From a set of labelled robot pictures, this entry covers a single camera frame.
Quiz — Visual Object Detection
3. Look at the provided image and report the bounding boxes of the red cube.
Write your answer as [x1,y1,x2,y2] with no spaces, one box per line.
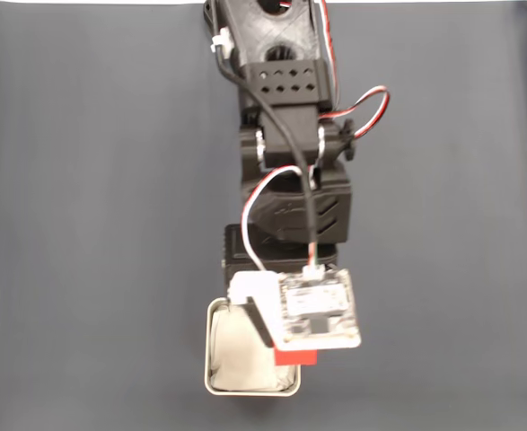
[273,347,319,367]

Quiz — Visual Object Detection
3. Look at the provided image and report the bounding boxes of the white square box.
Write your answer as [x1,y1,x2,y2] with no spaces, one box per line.
[204,295,303,398]

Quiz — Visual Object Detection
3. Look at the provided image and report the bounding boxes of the white crumpled cloth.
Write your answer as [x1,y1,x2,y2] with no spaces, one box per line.
[209,308,297,391]

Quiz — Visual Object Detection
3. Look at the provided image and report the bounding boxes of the blue-grey table mat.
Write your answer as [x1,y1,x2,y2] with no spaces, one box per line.
[0,3,527,431]

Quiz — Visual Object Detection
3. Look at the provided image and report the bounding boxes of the black camera cable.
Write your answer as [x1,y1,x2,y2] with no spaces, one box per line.
[212,44,322,270]

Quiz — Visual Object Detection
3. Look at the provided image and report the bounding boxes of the red white black servo wire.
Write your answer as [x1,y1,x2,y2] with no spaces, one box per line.
[314,0,392,140]

